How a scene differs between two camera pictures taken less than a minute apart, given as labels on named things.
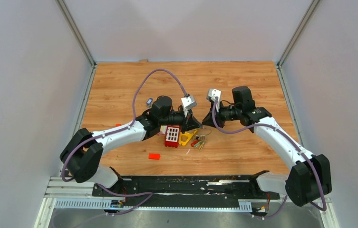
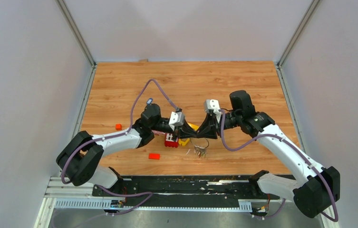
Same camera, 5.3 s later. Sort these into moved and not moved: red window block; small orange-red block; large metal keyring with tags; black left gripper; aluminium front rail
Moved: black left gripper; large metal keyring with tags
Not moved: small orange-red block; red window block; aluminium front rail
